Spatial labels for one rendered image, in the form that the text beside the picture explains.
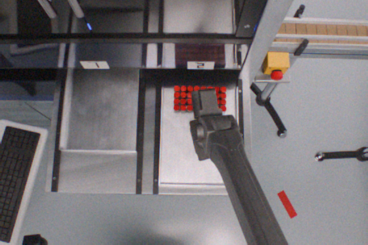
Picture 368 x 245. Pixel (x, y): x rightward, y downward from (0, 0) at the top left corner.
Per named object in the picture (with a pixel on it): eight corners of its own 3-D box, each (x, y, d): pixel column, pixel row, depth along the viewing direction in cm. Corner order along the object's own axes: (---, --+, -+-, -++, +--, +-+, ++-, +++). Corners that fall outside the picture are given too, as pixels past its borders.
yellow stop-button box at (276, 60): (262, 54, 125) (266, 46, 118) (282, 55, 125) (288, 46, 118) (263, 75, 123) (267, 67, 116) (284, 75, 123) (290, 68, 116)
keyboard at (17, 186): (6, 126, 134) (4, 125, 132) (41, 133, 133) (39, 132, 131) (-26, 233, 124) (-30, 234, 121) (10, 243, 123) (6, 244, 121)
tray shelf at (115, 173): (59, 61, 135) (58, 59, 133) (248, 62, 135) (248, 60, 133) (46, 192, 122) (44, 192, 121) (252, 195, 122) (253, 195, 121)
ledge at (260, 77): (252, 47, 136) (253, 45, 135) (286, 48, 136) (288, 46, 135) (254, 82, 133) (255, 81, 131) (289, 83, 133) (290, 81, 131)
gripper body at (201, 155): (213, 115, 93) (216, 111, 86) (223, 155, 92) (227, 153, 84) (188, 121, 93) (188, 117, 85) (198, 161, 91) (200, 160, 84)
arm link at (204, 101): (198, 139, 72) (239, 134, 74) (190, 83, 74) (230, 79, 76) (187, 145, 84) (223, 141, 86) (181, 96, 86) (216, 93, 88)
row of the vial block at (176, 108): (173, 108, 128) (173, 104, 124) (225, 108, 128) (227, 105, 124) (173, 113, 128) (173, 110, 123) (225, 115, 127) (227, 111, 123)
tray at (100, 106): (71, 59, 133) (68, 55, 130) (140, 59, 133) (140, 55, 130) (62, 151, 124) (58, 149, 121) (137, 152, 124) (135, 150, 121)
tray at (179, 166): (162, 88, 130) (162, 85, 127) (236, 89, 130) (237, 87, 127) (159, 186, 121) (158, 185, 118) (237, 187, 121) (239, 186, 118)
